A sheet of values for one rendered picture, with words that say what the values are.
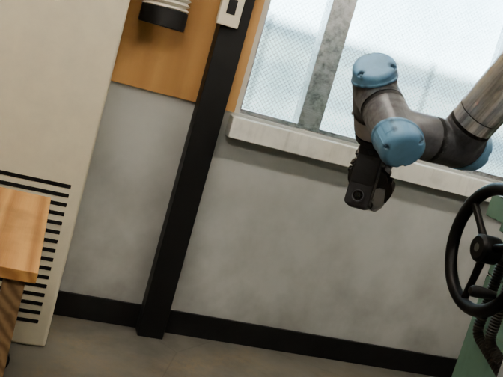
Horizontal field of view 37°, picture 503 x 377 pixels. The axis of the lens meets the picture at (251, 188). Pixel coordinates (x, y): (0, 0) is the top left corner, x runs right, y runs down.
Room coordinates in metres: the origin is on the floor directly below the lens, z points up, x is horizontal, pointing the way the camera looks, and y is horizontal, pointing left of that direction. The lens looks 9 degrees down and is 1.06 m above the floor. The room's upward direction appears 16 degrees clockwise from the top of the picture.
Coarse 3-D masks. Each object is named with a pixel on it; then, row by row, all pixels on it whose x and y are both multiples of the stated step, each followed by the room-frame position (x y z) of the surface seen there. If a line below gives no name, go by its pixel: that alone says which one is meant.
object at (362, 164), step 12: (360, 156) 1.34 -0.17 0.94; (372, 156) 1.33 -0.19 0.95; (360, 168) 1.33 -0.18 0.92; (372, 168) 1.33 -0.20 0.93; (360, 180) 1.32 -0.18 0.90; (372, 180) 1.32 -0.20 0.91; (348, 192) 1.32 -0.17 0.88; (360, 192) 1.31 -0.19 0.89; (372, 192) 1.31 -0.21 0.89; (348, 204) 1.32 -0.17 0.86; (360, 204) 1.31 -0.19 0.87
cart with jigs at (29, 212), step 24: (0, 192) 1.98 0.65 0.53; (24, 192) 2.05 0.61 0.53; (0, 216) 1.76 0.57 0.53; (24, 216) 1.82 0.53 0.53; (0, 240) 1.58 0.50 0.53; (24, 240) 1.63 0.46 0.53; (0, 264) 1.44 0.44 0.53; (24, 264) 1.48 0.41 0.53; (0, 312) 1.45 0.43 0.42; (0, 336) 1.46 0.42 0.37; (0, 360) 1.46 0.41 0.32
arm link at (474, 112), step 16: (496, 64) 1.17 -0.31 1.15; (480, 80) 1.20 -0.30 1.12; (496, 80) 1.17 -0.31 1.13; (464, 96) 1.22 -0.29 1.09; (480, 96) 1.19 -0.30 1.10; (496, 96) 1.17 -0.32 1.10; (464, 112) 1.21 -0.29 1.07; (480, 112) 1.19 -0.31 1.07; (496, 112) 1.18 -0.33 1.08; (448, 128) 1.22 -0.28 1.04; (464, 128) 1.21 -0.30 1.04; (480, 128) 1.20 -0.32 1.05; (496, 128) 1.20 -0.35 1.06; (448, 144) 1.21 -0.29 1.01; (464, 144) 1.21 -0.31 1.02; (480, 144) 1.22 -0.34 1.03; (432, 160) 1.22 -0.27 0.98; (448, 160) 1.23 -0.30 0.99; (464, 160) 1.23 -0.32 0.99; (480, 160) 1.24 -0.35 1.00
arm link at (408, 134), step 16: (384, 96) 1.21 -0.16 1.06; (400, 96) 1.22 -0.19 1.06; (368, 112) 1.21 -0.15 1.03; (384, 112) 1.19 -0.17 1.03; (400, 112) 1.18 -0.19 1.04; (416, 112) 1.21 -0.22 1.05; (368, 128) 1.21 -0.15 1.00; (384, 128) 1.17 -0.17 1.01; (400, 128) 1.15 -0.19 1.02; (416, 128) 1.17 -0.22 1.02; (432, 128) 1.20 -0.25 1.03; (384, 144) 1.15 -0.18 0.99; (400, 144) 1.15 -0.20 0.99; (416, 144) 1.16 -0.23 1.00; (432, 144) 1.20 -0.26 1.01; (384, 160) 1.17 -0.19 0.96; (400, 160) 1.17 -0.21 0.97; (416, 160) 1.18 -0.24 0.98
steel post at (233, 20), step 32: (224, 0) 2.52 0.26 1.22; (224, 32) 2.56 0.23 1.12; (224, 64) 2.57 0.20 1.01; (224, 96) 2.58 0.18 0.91; (192, 128) 2.56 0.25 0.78; (192, 160) 2.56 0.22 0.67; (192, 192) 2.57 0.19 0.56; (192, 224) 2.58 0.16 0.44; (160, 256) 2.56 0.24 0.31; (160, 288) 2.57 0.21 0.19; (160, 320) 2.58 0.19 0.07
